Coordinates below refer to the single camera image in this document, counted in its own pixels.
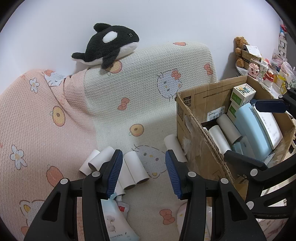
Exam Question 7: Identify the white oval tray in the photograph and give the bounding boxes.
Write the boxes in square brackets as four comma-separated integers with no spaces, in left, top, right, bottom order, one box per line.
[235,62,250,76]

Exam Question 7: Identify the white frame toy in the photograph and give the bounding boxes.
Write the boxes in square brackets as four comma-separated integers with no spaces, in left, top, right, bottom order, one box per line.
[277,32,287,55]

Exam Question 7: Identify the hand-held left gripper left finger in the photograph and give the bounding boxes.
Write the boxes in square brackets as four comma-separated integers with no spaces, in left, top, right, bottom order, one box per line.
[24,149,123,241]

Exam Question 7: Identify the printed plastic bag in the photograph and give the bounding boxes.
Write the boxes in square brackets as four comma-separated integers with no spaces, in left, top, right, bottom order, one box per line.
[280,61,296,79]

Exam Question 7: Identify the yellow white packet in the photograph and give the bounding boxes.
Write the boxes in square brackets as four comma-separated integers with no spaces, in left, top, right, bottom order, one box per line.
[276,70,289,90]

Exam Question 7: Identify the brown teddy bear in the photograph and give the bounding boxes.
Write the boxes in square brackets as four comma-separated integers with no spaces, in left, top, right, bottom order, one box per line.
[233,37,251,67]

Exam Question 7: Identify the cream cat print blanket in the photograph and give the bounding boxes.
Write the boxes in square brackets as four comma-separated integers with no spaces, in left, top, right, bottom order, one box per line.
[65,42,219,241]

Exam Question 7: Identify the pink cat print blanket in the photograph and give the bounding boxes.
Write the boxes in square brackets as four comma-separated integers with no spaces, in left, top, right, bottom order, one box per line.
[0,68,109,241]

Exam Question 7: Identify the white refill pouch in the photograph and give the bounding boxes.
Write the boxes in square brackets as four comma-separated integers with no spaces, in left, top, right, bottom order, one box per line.
[100,193,140,241]

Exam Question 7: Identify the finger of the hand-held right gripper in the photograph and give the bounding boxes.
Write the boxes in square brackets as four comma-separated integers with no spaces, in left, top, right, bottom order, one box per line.
[223,150,296,218]
[250,87,296,114]

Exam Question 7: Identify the white spiral notebook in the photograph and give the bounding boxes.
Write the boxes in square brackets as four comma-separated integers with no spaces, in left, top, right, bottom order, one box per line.
[257,111,284,150]

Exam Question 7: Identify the red white figurine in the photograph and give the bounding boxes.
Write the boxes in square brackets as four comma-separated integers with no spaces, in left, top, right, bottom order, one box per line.
[264,70,277,88]

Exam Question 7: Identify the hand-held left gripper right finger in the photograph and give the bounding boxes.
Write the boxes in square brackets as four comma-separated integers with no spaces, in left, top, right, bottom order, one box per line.
[165,149,266,241]

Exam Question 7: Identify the large green white carton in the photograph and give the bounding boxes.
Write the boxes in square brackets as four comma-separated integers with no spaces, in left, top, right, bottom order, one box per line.
[230,85,257,108]

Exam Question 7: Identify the pink figurine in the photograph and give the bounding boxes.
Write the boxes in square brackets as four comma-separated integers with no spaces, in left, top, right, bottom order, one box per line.
[247,63,260,79]

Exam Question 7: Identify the white house shaped card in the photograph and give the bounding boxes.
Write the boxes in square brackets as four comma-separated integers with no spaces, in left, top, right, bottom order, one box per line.
[242,44,261,55]

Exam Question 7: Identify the light blue plastic case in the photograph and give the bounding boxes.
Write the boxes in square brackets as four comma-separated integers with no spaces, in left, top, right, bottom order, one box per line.
[233,105,279,162]

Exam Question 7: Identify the brown cardboard box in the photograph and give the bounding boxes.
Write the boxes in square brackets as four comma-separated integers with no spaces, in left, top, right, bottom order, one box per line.
[174,75,296,202]

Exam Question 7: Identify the small green white carton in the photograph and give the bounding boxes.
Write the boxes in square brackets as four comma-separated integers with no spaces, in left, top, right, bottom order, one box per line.
[227,103,241,123]

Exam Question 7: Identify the woven brown basket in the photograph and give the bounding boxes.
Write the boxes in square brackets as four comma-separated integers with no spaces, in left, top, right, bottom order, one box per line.
[242,50,262,63]

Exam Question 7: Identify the black white orca plush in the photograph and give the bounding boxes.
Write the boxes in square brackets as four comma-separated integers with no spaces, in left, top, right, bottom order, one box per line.
[71,23,140,69]

